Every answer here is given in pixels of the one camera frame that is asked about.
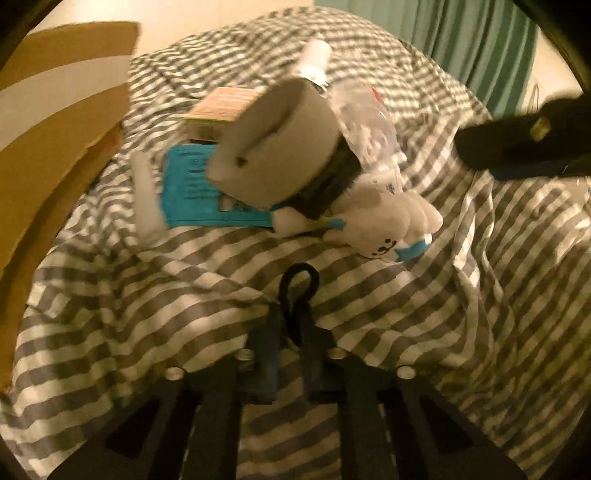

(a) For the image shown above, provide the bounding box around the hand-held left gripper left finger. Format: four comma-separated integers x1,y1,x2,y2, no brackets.
46,314,284,480

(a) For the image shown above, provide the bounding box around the crinkled clear plastic bag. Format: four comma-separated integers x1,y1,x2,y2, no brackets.
323,76,409,195

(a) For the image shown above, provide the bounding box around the white tube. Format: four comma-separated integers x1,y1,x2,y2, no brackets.
295,38,333,86

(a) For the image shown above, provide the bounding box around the taped cardboard box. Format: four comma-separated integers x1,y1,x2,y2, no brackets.
0,21,141,393

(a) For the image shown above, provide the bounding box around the teal flat packet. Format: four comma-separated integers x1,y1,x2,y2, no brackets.
161,145,278,230

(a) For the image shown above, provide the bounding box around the white tape roll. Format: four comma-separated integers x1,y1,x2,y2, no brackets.
205,76,342,206

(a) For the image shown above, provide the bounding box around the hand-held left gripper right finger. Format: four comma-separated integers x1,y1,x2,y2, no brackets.
295,320,527,480

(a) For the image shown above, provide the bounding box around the pale grey stick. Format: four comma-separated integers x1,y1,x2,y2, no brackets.
130,150,164,243

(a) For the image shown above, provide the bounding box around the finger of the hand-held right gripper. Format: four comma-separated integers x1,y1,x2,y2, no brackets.
455,95,591,181

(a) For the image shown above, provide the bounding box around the grey checked blanket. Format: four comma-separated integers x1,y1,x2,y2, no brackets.
0,9,591,480

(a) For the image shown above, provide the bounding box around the black hair tie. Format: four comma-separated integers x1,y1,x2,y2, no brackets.
279,263,321,347

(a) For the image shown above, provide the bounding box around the small tan carton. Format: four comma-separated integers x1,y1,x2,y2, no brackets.
185,85,269,141

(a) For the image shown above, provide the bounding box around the white plush toy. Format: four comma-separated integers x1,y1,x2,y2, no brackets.
272,171,444,261

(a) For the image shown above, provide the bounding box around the green curtain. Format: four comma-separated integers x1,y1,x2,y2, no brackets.
316,0,541,109

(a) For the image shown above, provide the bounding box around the dark round container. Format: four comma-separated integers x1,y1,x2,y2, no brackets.
284,143,365,220

